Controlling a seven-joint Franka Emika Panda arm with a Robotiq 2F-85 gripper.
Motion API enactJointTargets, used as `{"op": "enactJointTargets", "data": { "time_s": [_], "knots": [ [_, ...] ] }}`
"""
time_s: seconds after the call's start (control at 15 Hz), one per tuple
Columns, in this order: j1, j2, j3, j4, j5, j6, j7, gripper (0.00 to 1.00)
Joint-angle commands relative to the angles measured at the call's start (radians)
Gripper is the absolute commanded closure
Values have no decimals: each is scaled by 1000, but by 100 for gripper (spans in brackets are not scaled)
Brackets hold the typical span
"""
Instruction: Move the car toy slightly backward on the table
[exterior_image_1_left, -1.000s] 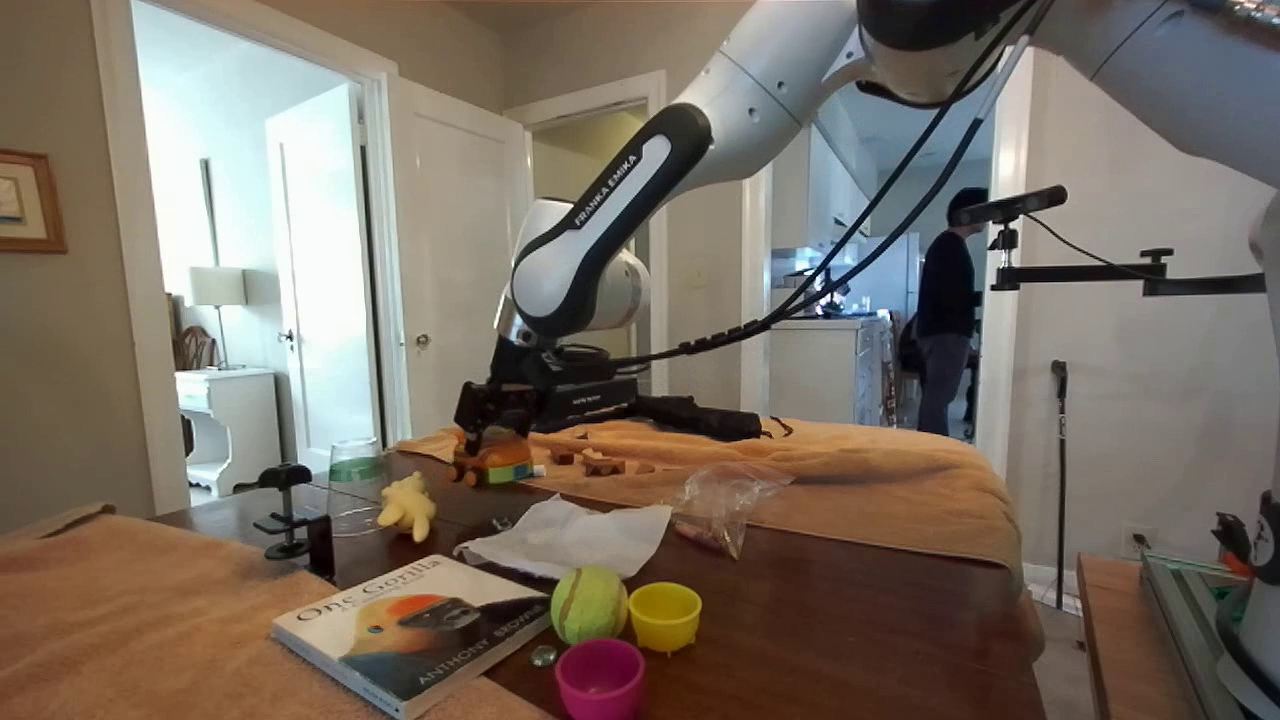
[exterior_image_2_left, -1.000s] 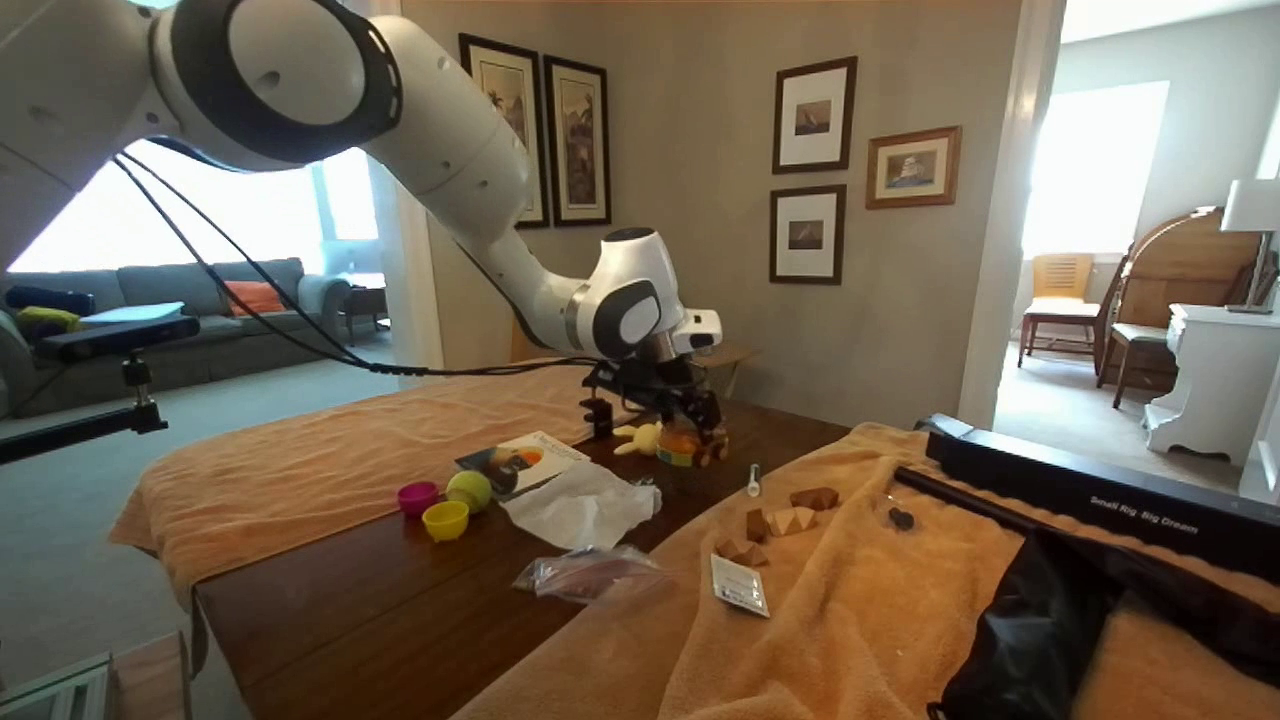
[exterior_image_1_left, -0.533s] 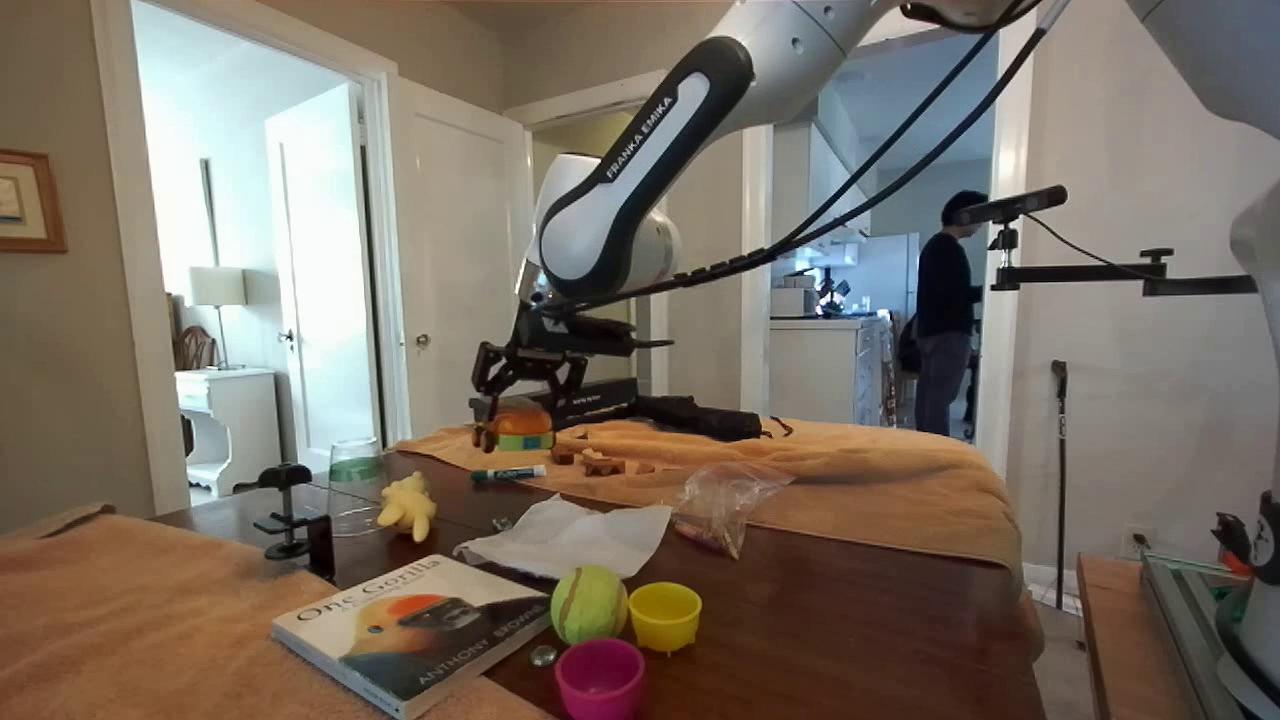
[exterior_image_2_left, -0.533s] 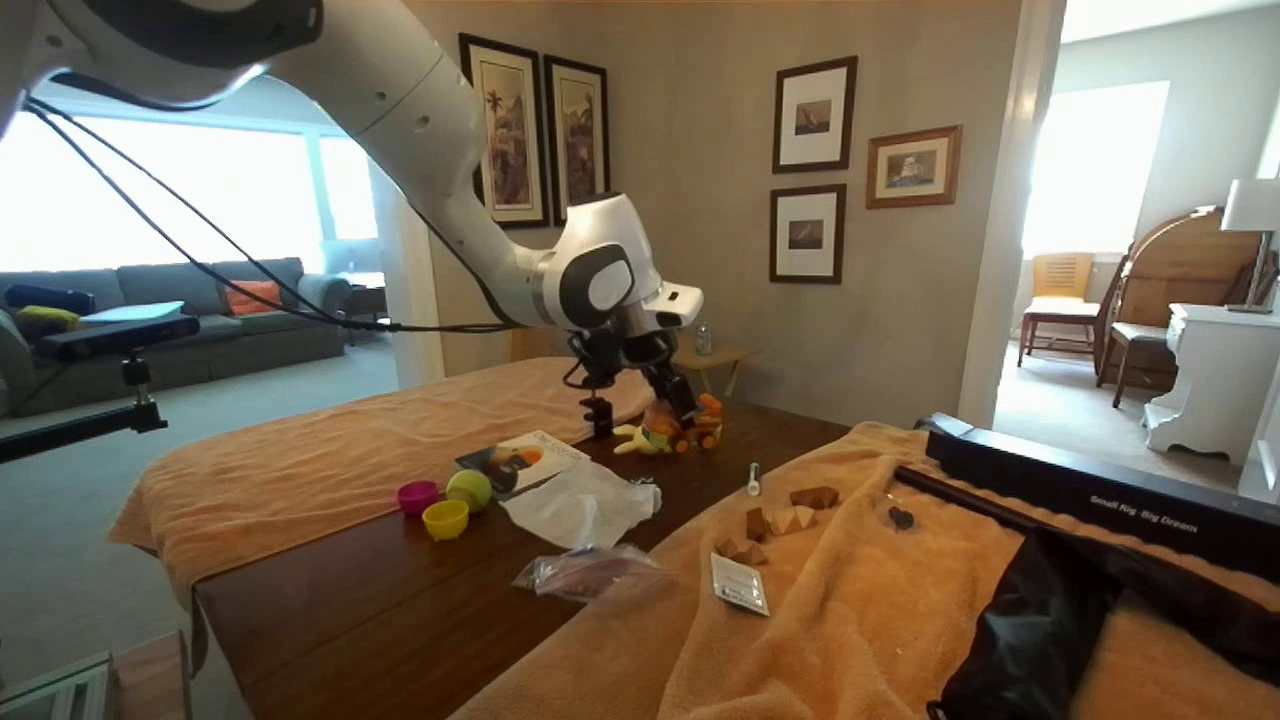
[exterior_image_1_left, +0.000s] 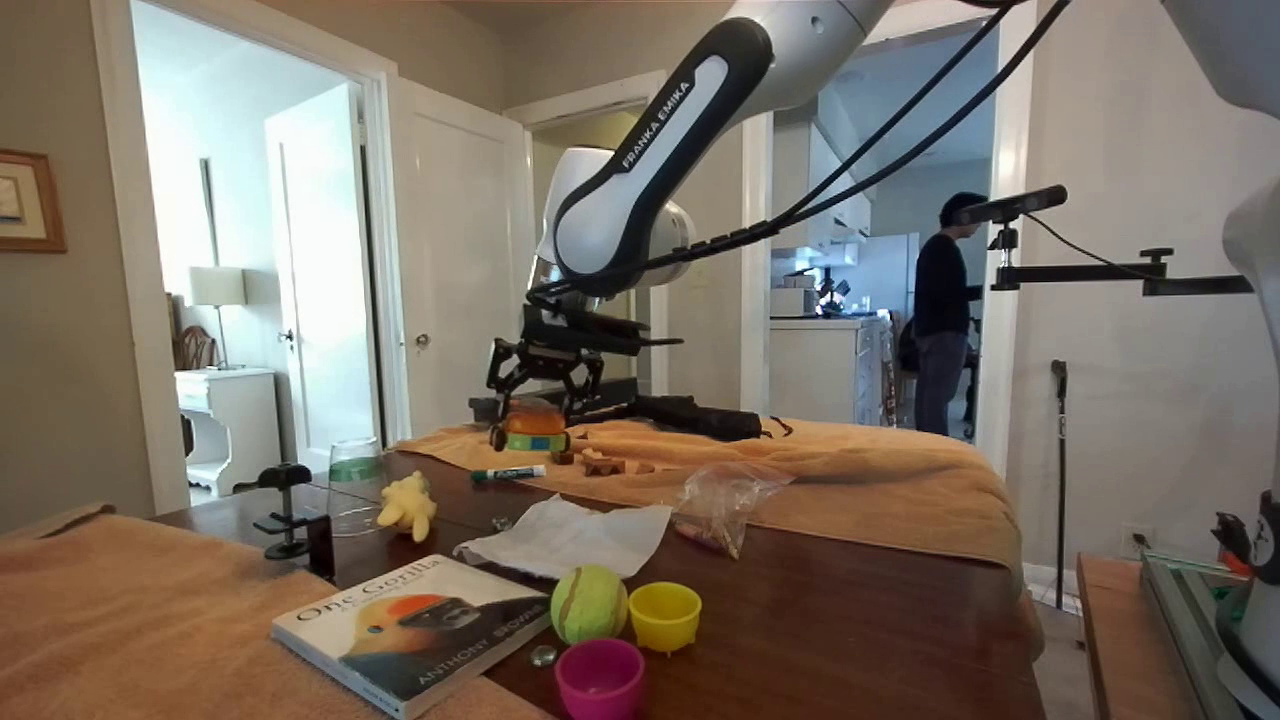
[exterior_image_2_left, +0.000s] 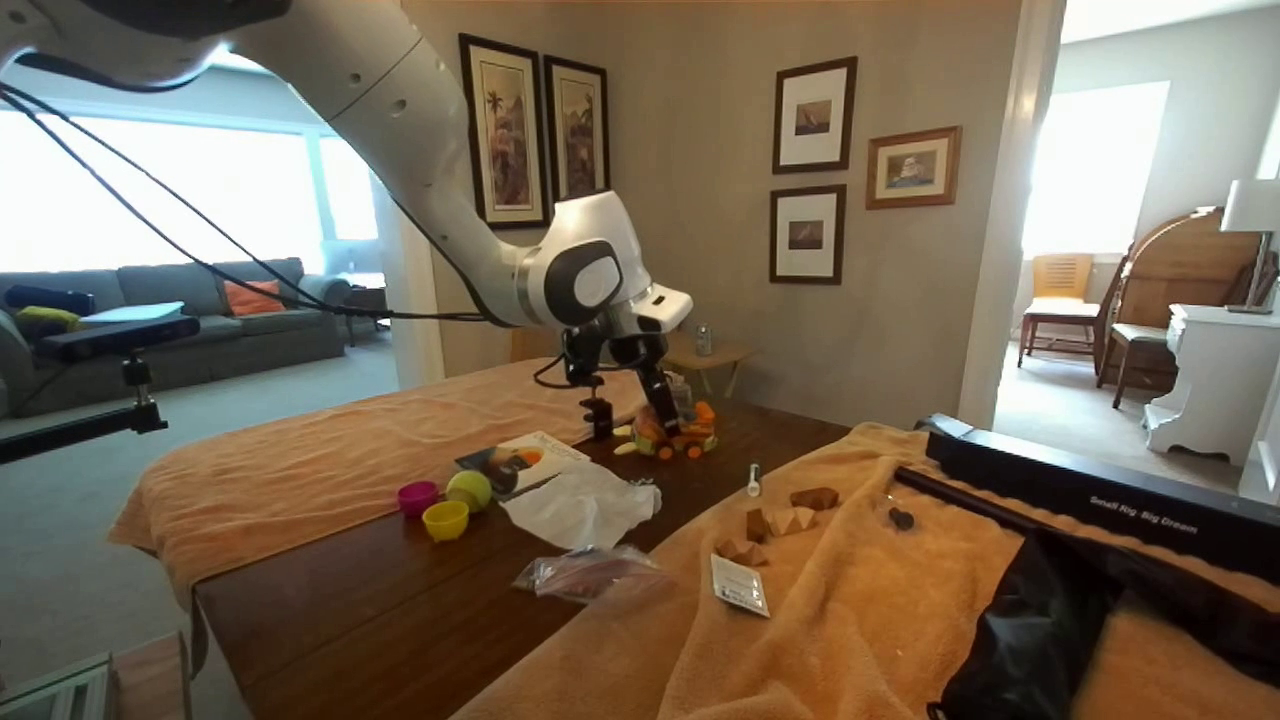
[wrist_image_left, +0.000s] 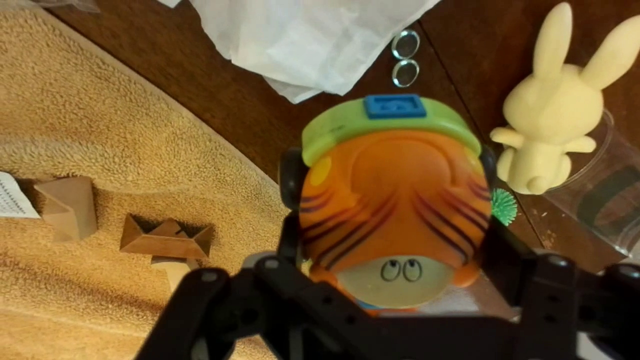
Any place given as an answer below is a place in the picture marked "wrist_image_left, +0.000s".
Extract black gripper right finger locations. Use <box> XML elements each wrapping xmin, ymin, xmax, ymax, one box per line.
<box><xmin>479</xmin><ymin>218</ymin><xmax>557</xmax><ymax>316</ymax></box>

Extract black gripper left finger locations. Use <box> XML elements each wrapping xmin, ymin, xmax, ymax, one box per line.
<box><xmin>275</xmin><ymin>210</ymin><xmax>317</xmax><ymax>282</ymax></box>

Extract orange tiger car toy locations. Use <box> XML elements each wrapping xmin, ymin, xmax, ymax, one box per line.
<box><xmin>279</xmin><ymin>91</ymin><xmax>521</xmax><ymax>316</ymax></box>

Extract cream rabbit toy figure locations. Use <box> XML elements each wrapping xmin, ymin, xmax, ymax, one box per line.
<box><xmin>488</xmin><ymin>0</ymin><xmax>640</xmax><ymax>198</ymax></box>

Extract clear plastic cup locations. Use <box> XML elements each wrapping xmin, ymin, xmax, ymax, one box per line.
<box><xmin>524</xmin><ymin>108</ymin><xmax>640</xmax><ymax>263</ymax></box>

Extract brown triangular wooden block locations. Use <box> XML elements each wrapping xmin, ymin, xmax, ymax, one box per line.
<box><xmin>118</xmin><ymin>211</ymin><xmax>218</xmax><ymax>263</ymax></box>

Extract tan towel with wooden blocks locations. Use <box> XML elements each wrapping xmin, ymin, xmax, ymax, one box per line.
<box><xmin>0</xmin><ymin>5</ymin><xmax>296</xmax><ymax>360</ymax></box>

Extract white crumpled paper sheet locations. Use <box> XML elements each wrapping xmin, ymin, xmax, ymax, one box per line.
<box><xmin>159</xmin><ymin>0</ymin><xmax>445</xmax><ymax>106</ymax></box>

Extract tan wooden block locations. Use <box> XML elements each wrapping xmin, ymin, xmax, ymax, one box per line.
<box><xmin>31</xmin><ymin>174</ymin><xmax>100</xmax><ymax>244</ymax></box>

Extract metal key rings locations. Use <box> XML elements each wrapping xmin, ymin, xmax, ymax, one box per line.
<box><xmin>390</xmin><ymin>28</ymin><xmax>425</xmax><ymax>61</ymax></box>

